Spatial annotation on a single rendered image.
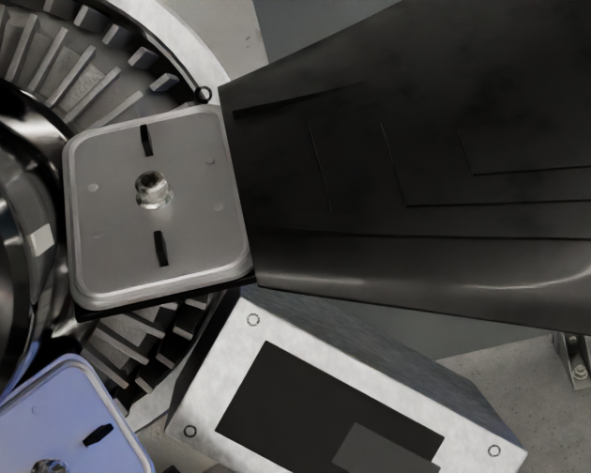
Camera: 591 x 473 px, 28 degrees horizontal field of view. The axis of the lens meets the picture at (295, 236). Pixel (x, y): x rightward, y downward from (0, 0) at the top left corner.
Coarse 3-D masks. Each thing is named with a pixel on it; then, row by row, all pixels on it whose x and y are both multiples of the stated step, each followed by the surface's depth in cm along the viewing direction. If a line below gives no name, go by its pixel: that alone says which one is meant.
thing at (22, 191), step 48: (0, 96) 46; (0, 144) 40; (48, 144) 46; (0, 192) 36; (48, 192) 42; (0, 240) 36; (0, 288) 36; (48, 288) 39; (0, 336) 36; (48, 336) 42; (0, 384) 36
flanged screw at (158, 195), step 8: (144, 176) 42; (152, 176) 42; (160, 176) 42; (136, 184) 42; (144, 184) 42; (152, 184) 42; (160, 184) 42; (168, 184) 43; (144, 192) 41; (152, 192) 41; (160, 192) 42; (168, 192) 42; (136, 200) 42; (144, 200) 42; (152, 200) 42; (160, 200) 42; (168, 200) 42; (144, 208) 42; (152, 208) 42
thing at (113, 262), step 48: (96, 144) 45; (192, 144) 44; (96, 192) 43; (192, 192) 42; (96, 240) 41; (144, 240) 41; (192, 240) 41; (240, 240) 40; (96, 288) 40; (144, 288) 39; (192, 288) 40
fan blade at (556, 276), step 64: (448, 0) 46; (512, 0) 45; (576, 0) 44; (320, 64) 45; (384, 64) 44; (448, 64) 43; (512, 64) 43; (576, 64) 42; (256, 128) 43; (320, 128) 42; (384, 128) 42; (448, 128) 41; (512, 128) 41; (576, 128) 41; (256, 192) 41; (320, 192) 41; (384, 192) 40; (448, 192) 40; (512, 192) 40; (576, 192) 40; (256, 256) 39; (320, 256) 39; (384, 256) 39; (448, 256) 39; (512, 256) 39; (576, 256) 39; (512, 320) 38; (576, 320) 38
